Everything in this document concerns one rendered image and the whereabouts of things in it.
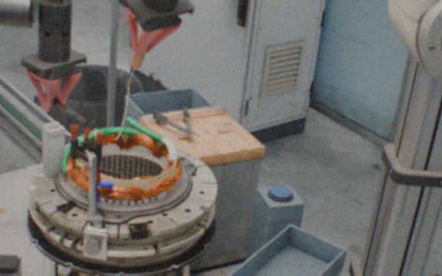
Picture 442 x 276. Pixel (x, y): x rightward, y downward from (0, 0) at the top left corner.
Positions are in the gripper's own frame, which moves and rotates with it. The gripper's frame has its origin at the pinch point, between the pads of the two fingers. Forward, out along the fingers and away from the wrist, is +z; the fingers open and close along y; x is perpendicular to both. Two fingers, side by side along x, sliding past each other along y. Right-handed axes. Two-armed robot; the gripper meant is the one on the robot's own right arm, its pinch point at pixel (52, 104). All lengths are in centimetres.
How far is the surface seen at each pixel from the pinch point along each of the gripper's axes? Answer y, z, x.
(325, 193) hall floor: -194, 118, -41
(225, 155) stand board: -25.9, 10.3, 20.7
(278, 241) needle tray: -10.7, 10.6, 44.6
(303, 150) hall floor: -222, 118, -73
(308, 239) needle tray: -15, 10, 48
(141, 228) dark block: 7.8, 6.7, 31.2
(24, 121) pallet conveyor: -41, 42, -63
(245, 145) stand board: -31.5, 9.9, 21.0
